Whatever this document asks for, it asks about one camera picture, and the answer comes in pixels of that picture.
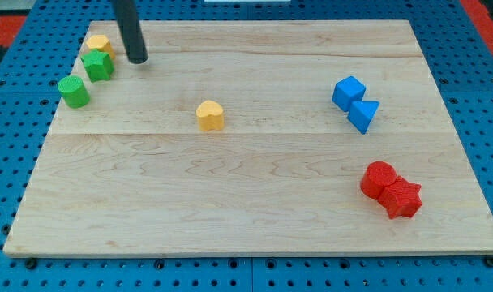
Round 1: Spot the blue cube block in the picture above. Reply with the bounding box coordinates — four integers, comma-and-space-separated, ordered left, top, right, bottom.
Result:
332, 76, 367, 112

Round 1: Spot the red star block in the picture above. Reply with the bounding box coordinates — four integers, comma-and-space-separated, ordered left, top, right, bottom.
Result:
377, 176, 422, 219

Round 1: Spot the wooden board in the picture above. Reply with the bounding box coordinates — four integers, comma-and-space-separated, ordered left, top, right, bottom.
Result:
4, 20, 493, 259

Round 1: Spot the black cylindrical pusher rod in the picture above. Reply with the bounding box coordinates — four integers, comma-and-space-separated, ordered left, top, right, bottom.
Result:
110, 0, 148, 64

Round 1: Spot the green star block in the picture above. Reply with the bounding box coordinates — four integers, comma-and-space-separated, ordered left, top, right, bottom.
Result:
81, 49, 114, 83

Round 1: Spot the yellow heart block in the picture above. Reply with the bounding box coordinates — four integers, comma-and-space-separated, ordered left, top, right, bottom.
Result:
195, 100, 225, 131

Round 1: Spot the green cylinder block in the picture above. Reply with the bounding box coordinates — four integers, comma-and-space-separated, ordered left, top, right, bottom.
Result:
58, 75, 91, 109

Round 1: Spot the blue triangle block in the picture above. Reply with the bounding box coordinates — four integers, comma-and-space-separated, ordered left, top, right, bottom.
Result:
347, 101, 379, 135

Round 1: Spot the yellow hexagon block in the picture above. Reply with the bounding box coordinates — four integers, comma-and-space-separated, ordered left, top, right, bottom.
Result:
86, 34, 115, 60

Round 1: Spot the red cylinder block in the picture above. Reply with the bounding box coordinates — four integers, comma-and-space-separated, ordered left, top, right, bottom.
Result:
360, 161, 397, 200

